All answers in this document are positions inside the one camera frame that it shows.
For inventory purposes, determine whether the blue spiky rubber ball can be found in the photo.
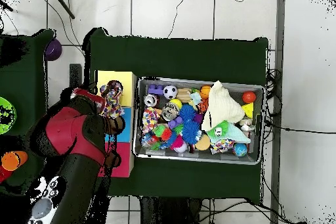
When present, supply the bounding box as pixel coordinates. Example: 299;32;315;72
182;122;203;146
180;104;197;122

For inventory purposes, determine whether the black and white soccer ball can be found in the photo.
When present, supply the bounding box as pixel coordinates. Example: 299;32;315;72
163;85;179;101

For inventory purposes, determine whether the small multicolour cloth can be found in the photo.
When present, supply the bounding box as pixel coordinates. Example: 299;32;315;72
99;79;126;120

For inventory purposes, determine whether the black rod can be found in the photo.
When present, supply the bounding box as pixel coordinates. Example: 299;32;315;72
49;0;75;20

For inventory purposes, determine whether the red ball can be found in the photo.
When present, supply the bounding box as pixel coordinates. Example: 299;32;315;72
241;91;257;104

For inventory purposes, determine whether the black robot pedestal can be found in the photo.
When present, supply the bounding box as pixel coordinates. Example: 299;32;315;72
138;196;211;224

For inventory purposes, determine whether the orange plastic cup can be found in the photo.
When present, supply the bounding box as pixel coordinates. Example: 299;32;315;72
0;150;29;171

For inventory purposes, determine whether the crushed red drink can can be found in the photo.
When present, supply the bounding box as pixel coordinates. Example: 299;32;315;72
143;94;159;109

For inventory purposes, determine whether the green spiky rubber ball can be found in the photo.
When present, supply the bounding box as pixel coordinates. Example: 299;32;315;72
208;121;230;140

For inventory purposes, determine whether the cream knitted cloth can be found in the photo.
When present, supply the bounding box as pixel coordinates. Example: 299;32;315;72
201;80;245;132

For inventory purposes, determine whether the green plastic bowl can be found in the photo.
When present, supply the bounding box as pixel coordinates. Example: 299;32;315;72
0;97;18;135

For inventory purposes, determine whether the purple ball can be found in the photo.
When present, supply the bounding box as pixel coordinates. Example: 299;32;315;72
44;38;63;62

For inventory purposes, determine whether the yellow cheese wedge toy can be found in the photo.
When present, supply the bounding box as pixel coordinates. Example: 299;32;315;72
241;102;255;119

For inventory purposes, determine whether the mint green cloth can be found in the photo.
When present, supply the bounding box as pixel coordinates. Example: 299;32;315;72
207;120;252;145

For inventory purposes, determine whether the clear mesh bin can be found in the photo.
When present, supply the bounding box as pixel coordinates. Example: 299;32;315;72
133;76;266;166

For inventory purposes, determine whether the striped tiger plush toy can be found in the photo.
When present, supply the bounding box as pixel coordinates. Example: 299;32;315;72
197;97;210;114

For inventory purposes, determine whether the wooden box with three holes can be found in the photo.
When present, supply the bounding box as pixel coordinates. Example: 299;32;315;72
93;69;138;179

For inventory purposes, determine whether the orange toy basketball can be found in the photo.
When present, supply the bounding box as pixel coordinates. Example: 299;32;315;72
199;85;212;100

